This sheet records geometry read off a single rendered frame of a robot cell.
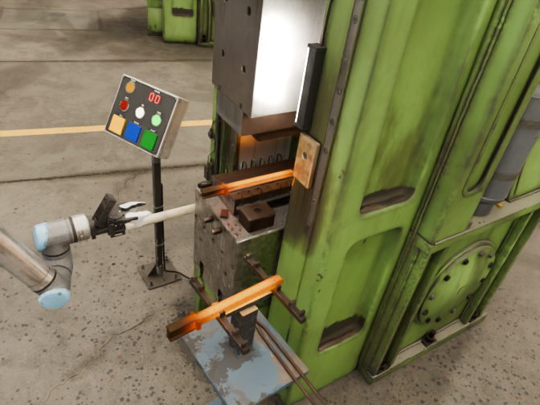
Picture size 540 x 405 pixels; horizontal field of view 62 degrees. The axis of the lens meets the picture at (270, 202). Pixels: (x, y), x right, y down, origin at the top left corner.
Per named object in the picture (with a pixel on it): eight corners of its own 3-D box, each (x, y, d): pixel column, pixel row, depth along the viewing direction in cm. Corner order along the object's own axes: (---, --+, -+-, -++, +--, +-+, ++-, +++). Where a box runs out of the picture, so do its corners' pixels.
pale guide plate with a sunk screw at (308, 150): (306, 189, 153) (316, 145, 143) (292, 175, 159) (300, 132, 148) (312, 187, 154) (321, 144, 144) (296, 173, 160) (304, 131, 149)
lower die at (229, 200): (233, 215, 180) (235, 198, 175) (211, 188, 193) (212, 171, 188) (317, 192, 200) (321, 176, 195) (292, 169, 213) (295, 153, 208)
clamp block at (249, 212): (247, 234, 172) (250, 220, 168) (237, 220, 177) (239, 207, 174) (275, 226, 178) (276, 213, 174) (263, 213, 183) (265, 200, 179)
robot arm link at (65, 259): (44, 288, 154) (38, 262, 147) (47, 264, 162) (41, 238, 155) (74, 284, 157) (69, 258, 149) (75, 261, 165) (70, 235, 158)
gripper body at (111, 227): (120, 221, 167) (87, 230, 161) (119, 202, 162) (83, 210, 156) (128, 234, 162) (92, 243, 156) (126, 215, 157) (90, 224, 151)
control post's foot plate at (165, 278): (148, 292, 260) (147, 280, 255) (135, 267, 275) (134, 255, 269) (183, 280, 271) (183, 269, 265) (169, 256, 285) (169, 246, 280)
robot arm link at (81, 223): (69, 210, 153) (75, 227, 147) (83, 207, 156) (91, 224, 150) (72, 231, 159) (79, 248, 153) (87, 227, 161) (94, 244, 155)
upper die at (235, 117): (240, 137, 159) (243, 112, 153) (215, 112, 172) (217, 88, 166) (333, 120, 179) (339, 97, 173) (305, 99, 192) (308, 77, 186)
